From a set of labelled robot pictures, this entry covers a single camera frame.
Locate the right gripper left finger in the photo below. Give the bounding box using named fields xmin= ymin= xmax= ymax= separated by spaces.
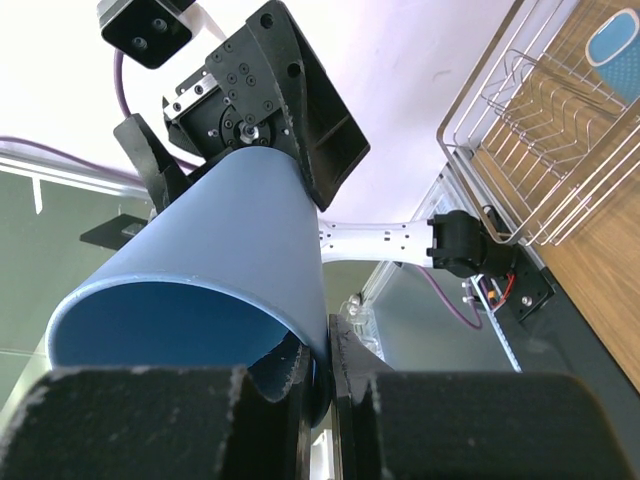
xmin=1 ymin=339 xmax=312 ymax=479

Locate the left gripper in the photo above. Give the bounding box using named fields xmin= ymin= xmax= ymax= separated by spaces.
xmin=113 ymin=1 xmax=370 ymax=214

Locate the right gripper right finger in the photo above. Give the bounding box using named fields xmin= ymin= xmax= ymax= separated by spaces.
xmin=329 ymin=315 xmax=615 ymax=479

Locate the blue plastic cup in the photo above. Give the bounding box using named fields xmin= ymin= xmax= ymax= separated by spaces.
xmin=45 ymin=147 xmax=331 ymax=423

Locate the teal ceramic mug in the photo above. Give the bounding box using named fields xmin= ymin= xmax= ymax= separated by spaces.
xmin=585 ymin=8 xmax=639 ymax=104

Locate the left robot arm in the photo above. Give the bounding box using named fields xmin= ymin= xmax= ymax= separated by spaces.
xmin=114 ymin=1 xmax=516 ymax=278

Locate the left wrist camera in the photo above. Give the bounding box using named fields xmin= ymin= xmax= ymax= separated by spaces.
xmin=97 ymin=0 xmax=226 ymax=69

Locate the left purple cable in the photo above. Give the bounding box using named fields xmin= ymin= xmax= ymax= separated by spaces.
xmin=0 ymin=49 xmax=201 ymax=176

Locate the wire dish rack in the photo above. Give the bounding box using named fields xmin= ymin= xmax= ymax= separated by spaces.
xmin=436 ymin=1 xmax=639 ymax=246

